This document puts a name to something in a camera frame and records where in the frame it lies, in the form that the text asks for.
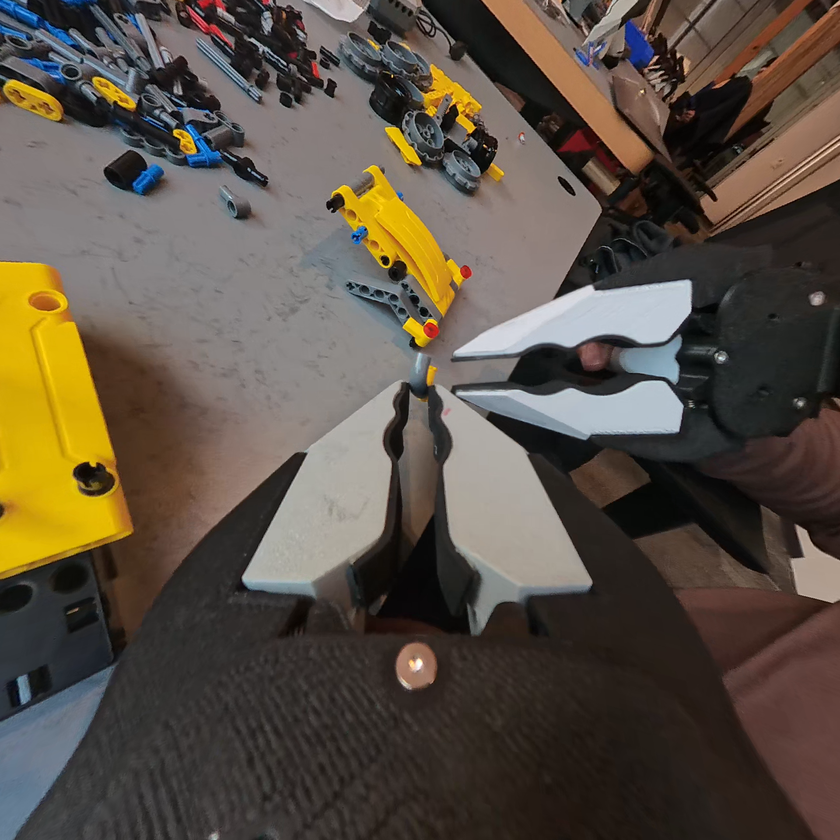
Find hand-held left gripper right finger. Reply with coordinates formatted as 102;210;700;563
425;385;593;634

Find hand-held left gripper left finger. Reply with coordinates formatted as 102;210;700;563
241;381;421;609

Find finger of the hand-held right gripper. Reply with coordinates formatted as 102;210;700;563
450;279;694;362
453;381;686;441

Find grey elbow pipe yellow ring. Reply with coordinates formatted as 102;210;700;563
408;354;439;403

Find yellow panel vehicle assembly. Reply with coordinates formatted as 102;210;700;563
326;164;475;350

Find person's right forearm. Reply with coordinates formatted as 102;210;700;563
694;403;840;560

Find long wooden-edged desk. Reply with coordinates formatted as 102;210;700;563
481;0;658;176

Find grey desk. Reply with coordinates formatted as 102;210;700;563
0;0;605;815

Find yellow wedge panel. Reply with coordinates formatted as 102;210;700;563
384;126;423;167

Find wheeled yellow black chassis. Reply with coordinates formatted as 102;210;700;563
338;33;508;196

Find black and white tool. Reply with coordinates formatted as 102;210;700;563
575;0;641;70

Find black base yellow panel assembly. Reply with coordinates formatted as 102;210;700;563
0;261;135;724

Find black pin connector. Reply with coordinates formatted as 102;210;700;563
220;150;270;189

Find grey motor block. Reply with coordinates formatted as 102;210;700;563
366;0;422;36

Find black and blue connector piece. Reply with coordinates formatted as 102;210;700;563
103;149;165;196

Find grey axle beam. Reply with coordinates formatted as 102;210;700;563
196;37;265;104

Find pile of small building pieces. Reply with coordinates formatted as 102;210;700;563
0;0;343;173

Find black cable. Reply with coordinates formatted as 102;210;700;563
416;5;469;62

